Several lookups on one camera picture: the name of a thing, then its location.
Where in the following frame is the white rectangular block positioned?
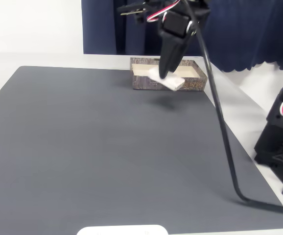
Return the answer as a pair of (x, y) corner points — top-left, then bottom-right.
(148, 67), (185, 92)

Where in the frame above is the grey textured mat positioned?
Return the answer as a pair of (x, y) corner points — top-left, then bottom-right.
(0, 65), (283, 235)

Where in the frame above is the white flat device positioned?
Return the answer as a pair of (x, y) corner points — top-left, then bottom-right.
(76, 224), (168, 235)

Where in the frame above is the brown patterned cardboard box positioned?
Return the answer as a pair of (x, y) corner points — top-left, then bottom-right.
(130, 57), (208, 92)

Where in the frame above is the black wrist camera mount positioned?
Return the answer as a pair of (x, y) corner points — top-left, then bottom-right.
(117, 1), (152, 24)

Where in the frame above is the dark blue curtain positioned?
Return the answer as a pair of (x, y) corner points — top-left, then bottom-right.
(81, 0), (283, 74)

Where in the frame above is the thick black cable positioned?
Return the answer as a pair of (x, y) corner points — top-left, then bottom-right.
(182, 0), (283, 211)

